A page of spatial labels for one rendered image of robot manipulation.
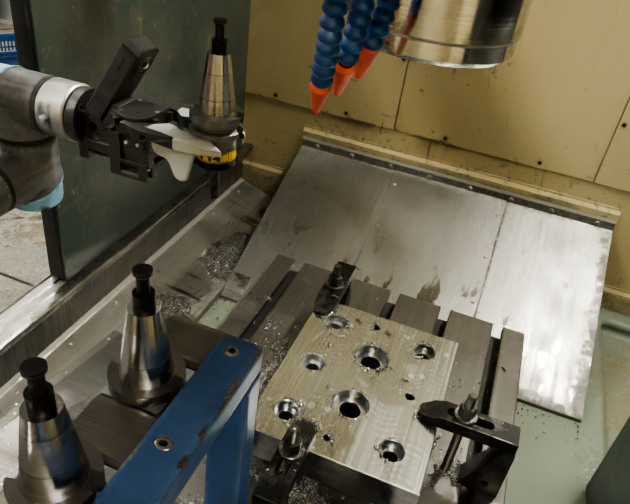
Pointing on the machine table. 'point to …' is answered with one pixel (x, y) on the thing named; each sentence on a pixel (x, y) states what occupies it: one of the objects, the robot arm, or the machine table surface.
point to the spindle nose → (456, 31)
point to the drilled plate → (359, 403)
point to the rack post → (233, 453)
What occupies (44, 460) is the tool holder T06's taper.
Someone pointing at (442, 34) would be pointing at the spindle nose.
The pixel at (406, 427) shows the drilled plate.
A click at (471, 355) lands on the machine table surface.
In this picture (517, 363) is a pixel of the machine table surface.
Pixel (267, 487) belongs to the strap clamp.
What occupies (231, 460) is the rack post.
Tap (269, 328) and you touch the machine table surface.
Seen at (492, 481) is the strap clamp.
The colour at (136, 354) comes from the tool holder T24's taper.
